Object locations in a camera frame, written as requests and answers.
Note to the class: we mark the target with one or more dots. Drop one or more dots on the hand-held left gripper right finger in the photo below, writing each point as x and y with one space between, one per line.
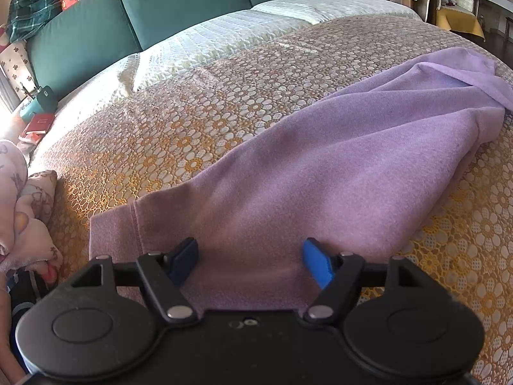
318 262

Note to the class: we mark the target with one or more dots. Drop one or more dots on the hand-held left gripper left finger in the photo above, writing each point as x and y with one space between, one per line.
182 260

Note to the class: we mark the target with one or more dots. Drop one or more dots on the purple fleece pants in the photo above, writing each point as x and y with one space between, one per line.
320 168

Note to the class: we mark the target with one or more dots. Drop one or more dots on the golden lace tablecloth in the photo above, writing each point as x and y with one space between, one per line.
180 120

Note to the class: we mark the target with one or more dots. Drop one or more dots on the pink printed pajamas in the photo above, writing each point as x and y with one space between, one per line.
24 208

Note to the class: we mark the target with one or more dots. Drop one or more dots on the red book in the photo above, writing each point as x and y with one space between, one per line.
38 123

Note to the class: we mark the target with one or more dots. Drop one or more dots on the white patterned bag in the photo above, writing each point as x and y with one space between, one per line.
16 70

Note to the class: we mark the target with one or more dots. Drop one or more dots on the green sofa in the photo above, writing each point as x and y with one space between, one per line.
180 0

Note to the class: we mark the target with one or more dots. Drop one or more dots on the yellow tablecloth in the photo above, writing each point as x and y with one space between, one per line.
459 22

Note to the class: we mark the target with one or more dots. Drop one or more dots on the pink plush toy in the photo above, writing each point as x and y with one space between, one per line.
5 35

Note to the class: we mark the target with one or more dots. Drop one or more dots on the green plaid blanket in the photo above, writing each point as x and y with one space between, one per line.
34 10

